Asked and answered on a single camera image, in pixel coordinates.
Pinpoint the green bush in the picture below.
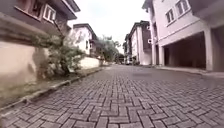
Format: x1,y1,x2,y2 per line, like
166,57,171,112
31,30,86,80

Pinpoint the grey block paved road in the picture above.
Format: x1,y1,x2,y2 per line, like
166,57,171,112
0,64,224,128

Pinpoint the beige boundary wall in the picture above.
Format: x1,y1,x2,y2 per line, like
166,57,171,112
0,13,101,85

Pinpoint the grass strip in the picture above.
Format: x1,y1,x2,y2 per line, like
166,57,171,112
0,66,104,108

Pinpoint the concrete kerb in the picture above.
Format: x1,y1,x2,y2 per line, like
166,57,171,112
0,67,106,113

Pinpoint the white building with dark roof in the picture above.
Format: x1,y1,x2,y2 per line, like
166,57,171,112
68,22,100,58

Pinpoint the group of trees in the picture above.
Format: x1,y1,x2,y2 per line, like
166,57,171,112
94,34,123,65

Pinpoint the raised concrete pavement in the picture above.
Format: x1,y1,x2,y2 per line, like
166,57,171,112
139,64,224,80

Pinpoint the white and brown building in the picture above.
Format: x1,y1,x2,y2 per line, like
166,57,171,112
122,20,153,66

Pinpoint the white building with carport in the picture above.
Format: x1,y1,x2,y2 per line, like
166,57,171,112
141,0,224,73

